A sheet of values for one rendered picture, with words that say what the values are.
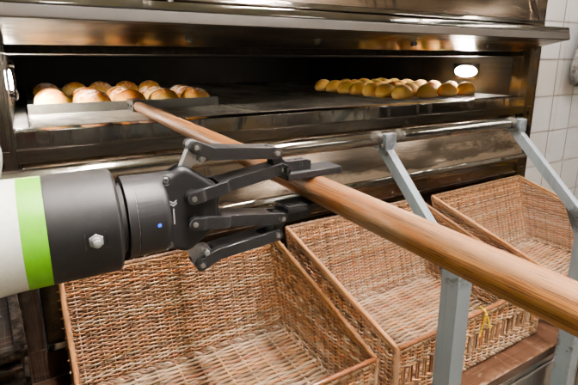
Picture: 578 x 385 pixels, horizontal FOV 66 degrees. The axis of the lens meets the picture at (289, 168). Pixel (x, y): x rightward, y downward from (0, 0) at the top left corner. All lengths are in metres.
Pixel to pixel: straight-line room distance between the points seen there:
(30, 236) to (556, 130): 2.18
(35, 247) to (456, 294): 0.73
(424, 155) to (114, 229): 1.37
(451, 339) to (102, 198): 0.74
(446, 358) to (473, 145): 1.04
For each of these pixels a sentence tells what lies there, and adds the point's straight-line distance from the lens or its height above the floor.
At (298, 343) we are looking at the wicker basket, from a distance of 1.27.
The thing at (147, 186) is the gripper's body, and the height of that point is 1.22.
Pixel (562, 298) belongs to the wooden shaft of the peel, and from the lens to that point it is 0.31.
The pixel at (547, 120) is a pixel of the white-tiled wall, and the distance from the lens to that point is 2.25.
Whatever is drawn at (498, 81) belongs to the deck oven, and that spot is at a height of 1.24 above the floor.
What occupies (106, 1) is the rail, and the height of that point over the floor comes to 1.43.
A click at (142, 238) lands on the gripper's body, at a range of 0.40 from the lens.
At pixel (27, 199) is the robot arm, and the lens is 0.39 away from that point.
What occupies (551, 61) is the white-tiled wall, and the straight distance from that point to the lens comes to 2.21.
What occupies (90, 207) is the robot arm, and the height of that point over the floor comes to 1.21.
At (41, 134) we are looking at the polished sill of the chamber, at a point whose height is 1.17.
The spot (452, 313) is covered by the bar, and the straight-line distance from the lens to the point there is 0.94.
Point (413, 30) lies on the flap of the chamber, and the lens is 1.34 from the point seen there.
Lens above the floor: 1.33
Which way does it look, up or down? 14 degrees down
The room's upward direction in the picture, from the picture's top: straight up
